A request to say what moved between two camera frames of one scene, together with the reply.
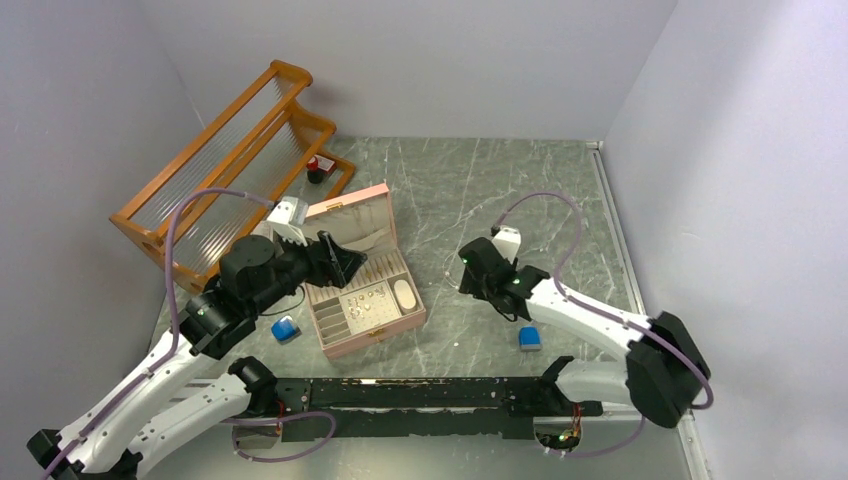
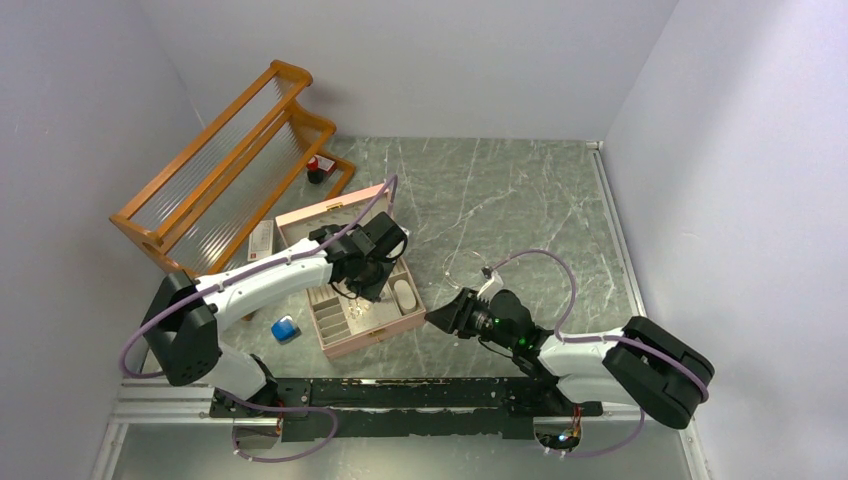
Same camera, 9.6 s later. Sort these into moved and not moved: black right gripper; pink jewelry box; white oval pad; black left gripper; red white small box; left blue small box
Moved: black right gripper; black left gripper
Not moved: red white small box; left blue small box; pink jewelry box; white oval pad
